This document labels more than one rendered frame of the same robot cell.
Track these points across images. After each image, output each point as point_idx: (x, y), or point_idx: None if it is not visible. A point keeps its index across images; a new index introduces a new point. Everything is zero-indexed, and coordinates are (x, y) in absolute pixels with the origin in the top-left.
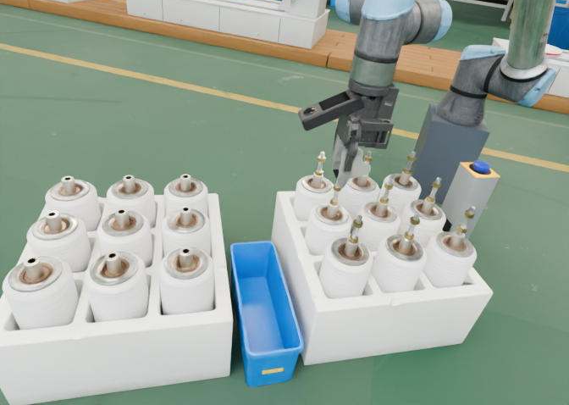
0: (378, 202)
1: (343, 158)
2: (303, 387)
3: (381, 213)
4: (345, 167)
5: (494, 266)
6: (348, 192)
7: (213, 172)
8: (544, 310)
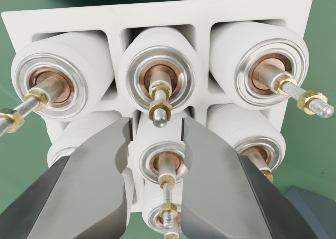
0: (167, 172)
1: (85, 188)
2: (38, 4)
3: (159, 164)
4: (46, 171)
5: None
6: (236, 130)
7: None
8: (135, 222)
